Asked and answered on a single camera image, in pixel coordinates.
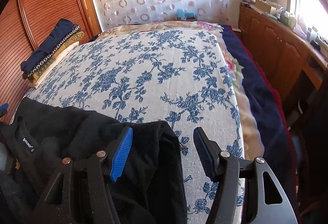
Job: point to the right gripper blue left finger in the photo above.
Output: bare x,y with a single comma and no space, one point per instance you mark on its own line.
118,153

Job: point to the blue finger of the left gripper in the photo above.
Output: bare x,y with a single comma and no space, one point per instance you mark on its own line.
4,107

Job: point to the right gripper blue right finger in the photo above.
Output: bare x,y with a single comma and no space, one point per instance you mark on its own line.
208,152

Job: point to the black printed t-shirt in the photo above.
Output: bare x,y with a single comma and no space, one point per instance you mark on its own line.
63,169

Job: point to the yellow folded blanket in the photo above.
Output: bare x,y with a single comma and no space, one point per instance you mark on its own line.
35,79

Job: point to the navy bed cover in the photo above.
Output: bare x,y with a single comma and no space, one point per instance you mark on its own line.
266,108

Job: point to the blue white floral sheet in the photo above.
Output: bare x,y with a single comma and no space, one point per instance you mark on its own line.
177,75

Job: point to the navy folded blanket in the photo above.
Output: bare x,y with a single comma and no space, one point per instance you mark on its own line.
64,29

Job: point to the wooden low cabinet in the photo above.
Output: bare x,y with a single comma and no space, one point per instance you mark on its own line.
291,65

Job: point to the cardboard box on cabinet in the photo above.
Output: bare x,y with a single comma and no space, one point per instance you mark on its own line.
265,7

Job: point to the wooden framed window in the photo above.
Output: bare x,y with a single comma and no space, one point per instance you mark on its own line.
310,13

